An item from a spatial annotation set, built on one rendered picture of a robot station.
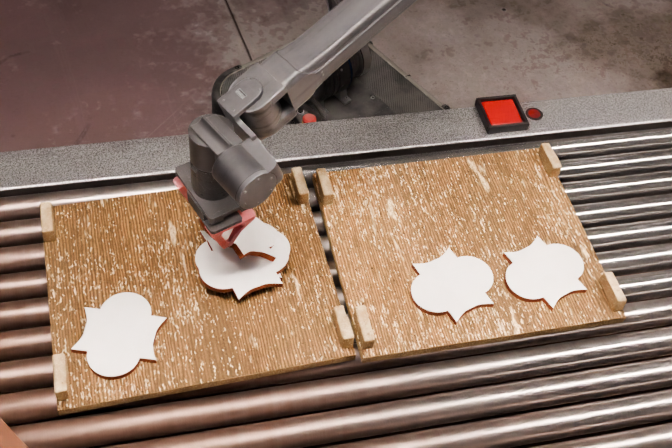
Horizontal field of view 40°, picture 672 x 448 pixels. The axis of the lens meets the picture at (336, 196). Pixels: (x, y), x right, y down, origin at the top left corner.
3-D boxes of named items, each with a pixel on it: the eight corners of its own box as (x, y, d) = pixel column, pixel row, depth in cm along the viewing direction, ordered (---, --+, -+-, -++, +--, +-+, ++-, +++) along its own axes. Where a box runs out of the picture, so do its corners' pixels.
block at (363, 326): (351, 315, 136) (353, 305, 134) (364, 313, 137) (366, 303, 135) (361, 351, 133) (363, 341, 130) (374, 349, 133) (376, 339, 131)
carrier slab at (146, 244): (42, 213, 145) (40, 207, 144) (299, 177, 155) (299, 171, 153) (58, 416, 124) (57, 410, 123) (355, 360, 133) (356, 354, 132)
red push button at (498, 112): (479, 107, 170) (481, 101, 169) (510, 104, 171) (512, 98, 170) (490, 130, 166) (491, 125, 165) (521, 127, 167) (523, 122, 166)
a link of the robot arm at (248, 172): (268, 108, 124) (250, 72, 117) (322, 161, 119) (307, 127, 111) (198, 166, 122) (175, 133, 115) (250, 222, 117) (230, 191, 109)
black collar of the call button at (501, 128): (474, 104, 170) (476, 97, 169) (513, 100, 172) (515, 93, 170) (487, 134, 165) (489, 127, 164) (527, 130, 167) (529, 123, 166)
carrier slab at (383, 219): (311, 179, 154) (312, 173, 153) (541, 153, 163) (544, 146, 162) (361, 363, 133) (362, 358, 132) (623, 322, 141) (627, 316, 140)
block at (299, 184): (289, 178, 152) (290, 166, 150) (300, 176, 153) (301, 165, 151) (298, 205, 149) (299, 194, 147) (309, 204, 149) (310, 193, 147)
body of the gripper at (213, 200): (216, 159, 129) (215, 121, 124) (254, 209, 124) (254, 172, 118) (174, 176, 127) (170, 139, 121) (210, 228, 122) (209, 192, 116)
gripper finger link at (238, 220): (231, 212, 134) (230, 169, 127) (256, 247, 130) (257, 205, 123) (188, 231, 131) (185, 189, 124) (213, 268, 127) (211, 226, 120)
